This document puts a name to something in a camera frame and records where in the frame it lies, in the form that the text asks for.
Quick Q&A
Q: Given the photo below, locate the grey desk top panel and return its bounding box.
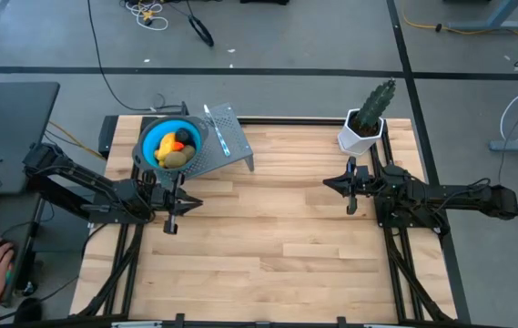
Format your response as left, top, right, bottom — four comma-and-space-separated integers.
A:
0, 81, 62, 196

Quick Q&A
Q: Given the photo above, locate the grey desk leg base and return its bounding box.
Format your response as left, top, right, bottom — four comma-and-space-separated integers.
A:
444, 0, 518, 32

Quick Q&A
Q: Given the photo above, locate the green cactus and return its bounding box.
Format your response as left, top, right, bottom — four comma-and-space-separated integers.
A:
353, 77, 397, 133

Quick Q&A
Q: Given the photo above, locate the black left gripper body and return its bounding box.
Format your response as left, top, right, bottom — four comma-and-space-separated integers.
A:
151, 171, 186, 235

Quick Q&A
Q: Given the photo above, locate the yellow floor cable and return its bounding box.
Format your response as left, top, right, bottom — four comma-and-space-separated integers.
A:
401, 13, 518, 51

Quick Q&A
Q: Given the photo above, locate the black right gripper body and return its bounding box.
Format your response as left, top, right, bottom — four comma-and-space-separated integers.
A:
347, 157, 378, 215

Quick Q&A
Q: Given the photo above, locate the green-brown kiwi fruit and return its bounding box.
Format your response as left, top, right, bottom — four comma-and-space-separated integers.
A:
162, 150, 188, 169
179, 144, 198, 162

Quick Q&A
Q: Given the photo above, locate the black cable loop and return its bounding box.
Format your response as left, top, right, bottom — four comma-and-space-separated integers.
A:
188, 13, 216, 48

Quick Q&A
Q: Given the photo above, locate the black computer mouse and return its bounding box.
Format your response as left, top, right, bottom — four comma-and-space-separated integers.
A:
0, 239, 17, 261

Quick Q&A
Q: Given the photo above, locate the grey perforated metal stand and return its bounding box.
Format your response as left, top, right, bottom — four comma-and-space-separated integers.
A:
148, 102, 256, 187

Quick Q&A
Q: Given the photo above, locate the white plant pot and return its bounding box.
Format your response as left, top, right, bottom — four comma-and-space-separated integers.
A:
337, 108, 386, 157

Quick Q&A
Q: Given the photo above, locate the black desk surface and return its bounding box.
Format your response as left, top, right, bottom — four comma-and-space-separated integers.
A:
0, 193, 44, 306

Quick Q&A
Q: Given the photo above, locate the long black floor cable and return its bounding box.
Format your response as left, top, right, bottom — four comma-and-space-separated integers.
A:
86, 0, 187, 114

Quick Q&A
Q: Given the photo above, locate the blue white striped stick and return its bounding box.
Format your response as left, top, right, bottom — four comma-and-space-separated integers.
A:
202, 104, 232, 158

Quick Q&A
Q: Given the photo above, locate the yellow toy fruit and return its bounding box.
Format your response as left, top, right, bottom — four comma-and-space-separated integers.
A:
154, 131, 178, 169

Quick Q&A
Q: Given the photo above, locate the thin yellow cable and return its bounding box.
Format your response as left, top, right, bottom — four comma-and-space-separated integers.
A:
48, 120, 105, 160

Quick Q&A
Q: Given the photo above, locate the white coiled cable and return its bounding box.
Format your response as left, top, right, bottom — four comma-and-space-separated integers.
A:
124, 0, 169, 32

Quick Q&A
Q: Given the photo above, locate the black right cable conduit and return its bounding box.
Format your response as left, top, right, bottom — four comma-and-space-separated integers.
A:
388, 236, 451, 323

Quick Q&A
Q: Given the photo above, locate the blue collapsible bowl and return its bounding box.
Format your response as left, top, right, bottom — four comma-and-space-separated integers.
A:
131, 116, 209, 172

